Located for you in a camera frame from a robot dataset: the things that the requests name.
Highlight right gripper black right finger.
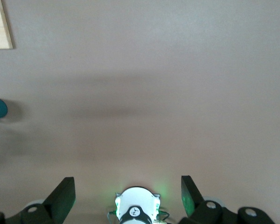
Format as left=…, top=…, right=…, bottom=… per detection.
left=178, top=175, right=277, bottom=224

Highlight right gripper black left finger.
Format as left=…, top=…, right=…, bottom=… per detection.
left=0, top=176, right=76, bottom=224

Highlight bamboo cutting board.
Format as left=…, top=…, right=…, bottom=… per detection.
left=0, top=0, right=14, bottom=50

